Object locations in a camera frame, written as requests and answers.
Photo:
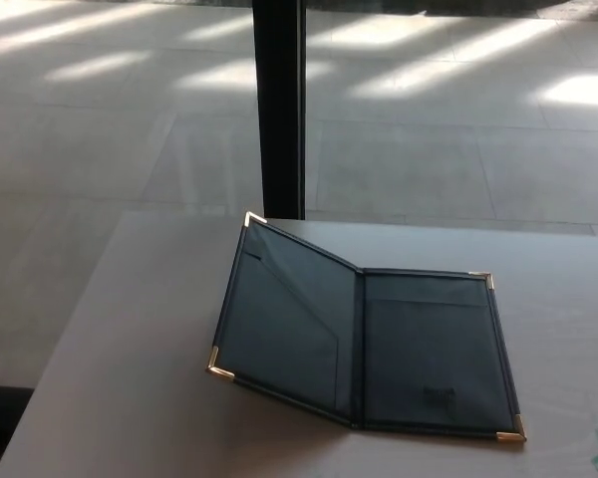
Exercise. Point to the dark blue diary folder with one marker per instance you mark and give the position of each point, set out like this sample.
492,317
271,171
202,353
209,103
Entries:
418,348

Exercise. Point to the black vertical window frame post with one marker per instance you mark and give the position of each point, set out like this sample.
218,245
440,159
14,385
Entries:
279,99

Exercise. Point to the dark low object beside desk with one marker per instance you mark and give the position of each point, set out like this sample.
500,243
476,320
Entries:
0,398

